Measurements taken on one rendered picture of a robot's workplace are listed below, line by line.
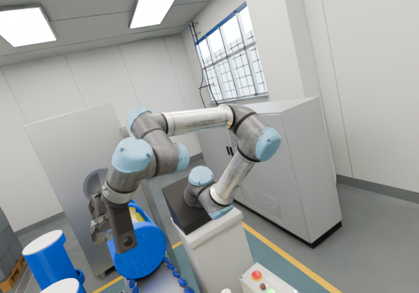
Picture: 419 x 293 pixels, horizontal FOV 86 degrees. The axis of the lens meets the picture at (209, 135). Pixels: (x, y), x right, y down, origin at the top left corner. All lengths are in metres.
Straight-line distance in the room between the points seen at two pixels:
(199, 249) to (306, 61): 2.61
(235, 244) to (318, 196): 1.40
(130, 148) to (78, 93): 5.47
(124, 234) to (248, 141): 0.48
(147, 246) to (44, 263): 1.11
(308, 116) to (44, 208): 5.61
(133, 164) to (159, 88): 5.66
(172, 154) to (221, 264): 0.90
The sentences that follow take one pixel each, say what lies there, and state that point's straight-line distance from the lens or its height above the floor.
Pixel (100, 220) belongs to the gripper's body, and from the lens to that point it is 0.65.
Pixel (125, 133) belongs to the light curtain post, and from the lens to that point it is 2.28.
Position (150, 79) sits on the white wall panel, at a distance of 6.10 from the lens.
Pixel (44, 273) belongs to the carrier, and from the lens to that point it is 2.40.
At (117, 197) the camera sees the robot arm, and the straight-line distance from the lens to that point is 0.57.
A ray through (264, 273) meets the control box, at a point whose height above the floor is 1.10.
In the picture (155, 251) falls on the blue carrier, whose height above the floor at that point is 1.05.
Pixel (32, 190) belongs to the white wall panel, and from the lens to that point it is 6.23.
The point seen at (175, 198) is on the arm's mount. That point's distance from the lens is 1.30.
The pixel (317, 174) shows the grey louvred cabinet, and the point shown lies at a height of 0.72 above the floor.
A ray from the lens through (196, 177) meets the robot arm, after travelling 1.10.
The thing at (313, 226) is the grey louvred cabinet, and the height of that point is 0.24.
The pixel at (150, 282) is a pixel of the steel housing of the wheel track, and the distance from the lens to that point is 1.49.
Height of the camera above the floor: 1.82
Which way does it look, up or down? 12 degrees down
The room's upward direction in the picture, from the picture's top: 17 degrees counter-clockwise
